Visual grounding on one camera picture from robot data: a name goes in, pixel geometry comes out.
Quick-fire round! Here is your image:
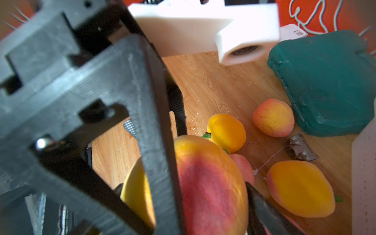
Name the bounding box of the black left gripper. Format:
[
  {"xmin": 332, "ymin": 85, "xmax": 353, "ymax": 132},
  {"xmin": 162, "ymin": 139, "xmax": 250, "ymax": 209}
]
[{"xmin": 1, "ymin": 1, "xmax": 165, "ymax": 97}]

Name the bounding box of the small white box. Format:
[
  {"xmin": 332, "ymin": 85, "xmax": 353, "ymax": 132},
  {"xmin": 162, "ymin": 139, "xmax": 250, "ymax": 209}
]
[{"xmin": 280, "ymin": 24, "xmax": 308, "ymax": 42}]

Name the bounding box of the yellow peach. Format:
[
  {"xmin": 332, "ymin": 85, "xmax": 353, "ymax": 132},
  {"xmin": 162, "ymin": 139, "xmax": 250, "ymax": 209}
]
[
  {"xmin": 202, "ymin": 114, "xmax": 246, "ymax": 153},
  {"xmin": 266, "ymin": 161, "xmax": 336, "ymax": 218},
  {"xmin": 119, "ymin": 134, "xmax": 250, "ymax": 235}
]

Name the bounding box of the white plastic basket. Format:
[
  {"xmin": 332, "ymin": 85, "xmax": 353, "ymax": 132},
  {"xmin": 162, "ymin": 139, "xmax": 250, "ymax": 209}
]
[{"xmin": 351, "ymin": 96, "xmax": 376, "ymax": 235}]

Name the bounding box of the pink peach centre left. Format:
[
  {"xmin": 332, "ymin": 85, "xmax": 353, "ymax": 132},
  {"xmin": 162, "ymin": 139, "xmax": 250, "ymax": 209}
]
[{"xmin": 230, "ymin": 153, "xmax": 255, "ymax": 186}]

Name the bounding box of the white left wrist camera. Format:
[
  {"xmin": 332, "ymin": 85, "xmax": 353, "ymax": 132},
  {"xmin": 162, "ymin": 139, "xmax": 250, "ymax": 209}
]
[{"xmin": 128, "ymin": 1, "xmax": 281, "ymax": 66}]

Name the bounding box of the green plastic tool case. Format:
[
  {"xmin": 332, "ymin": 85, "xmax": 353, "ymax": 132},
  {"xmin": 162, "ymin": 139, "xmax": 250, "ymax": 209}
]
[{"xmin": 267, "ymin": 30, "xmax": 376, "ymax": 137}]

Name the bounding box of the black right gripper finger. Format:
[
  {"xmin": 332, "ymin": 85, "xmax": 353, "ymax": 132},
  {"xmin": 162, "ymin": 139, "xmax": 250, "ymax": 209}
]
[{"xmin": 245, "ymin": 182, "xmax": 303, "ymax": 235}]

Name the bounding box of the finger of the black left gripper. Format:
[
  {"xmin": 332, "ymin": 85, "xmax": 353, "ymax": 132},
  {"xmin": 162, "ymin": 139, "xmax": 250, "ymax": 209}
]
[{"xmin": 1, "ymin": 34, "xmax": 186, "ymax": 235}]

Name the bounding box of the orange peach near case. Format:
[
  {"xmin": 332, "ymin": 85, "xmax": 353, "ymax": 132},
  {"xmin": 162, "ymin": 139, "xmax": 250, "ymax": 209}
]
[{"xmin": 253, "ymin": 99, "xmax": 295, "ymax": 138}]

